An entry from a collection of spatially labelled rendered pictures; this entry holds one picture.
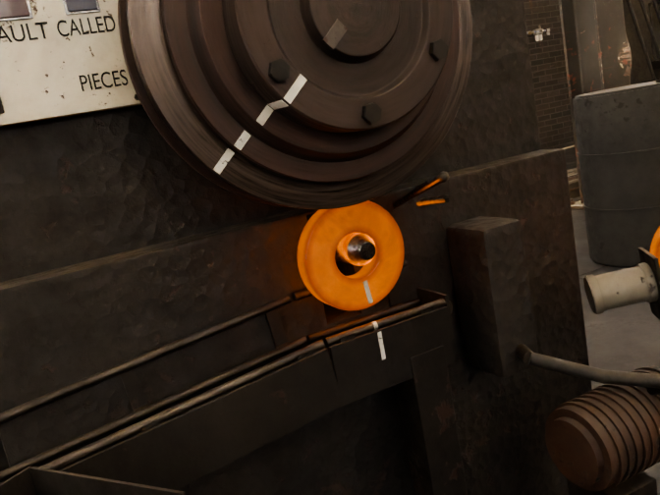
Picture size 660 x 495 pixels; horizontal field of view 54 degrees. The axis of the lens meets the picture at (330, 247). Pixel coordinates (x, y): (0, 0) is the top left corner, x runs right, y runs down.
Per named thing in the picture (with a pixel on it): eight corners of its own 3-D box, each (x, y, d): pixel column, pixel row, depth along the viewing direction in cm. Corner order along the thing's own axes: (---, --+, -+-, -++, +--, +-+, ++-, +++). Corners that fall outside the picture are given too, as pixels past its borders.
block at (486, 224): (461, 363, 108) (439, 225, 104) (498, 349, 112) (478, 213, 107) (504, 382, 99) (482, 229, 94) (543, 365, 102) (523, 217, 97)
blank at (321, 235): (281, 219, 87) (290, 221, 84) (377, 183, 92) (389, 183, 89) (314, 324, 90) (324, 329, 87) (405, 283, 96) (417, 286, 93)
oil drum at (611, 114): (565, 260, 361) (545, 99, 344) (638, 235, 385) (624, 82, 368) (660, 274, 308) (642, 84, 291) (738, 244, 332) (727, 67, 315)
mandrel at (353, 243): (303, 257, 100) (298, 230, 100) (328, 249, 102) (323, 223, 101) (356, 271, 85) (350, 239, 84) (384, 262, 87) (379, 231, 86)
